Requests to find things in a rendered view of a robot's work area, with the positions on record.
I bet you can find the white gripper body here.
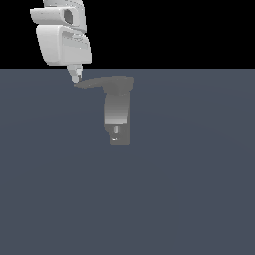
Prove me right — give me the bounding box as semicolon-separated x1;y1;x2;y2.
35;24;93;67

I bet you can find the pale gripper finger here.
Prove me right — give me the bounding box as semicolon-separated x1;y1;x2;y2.
67;64;84;85

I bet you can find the grey faucet lever handle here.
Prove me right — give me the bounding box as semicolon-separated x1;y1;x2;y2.
73;76;135;95

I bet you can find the grey faucet body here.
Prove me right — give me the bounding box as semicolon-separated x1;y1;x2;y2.
103;91;132;146

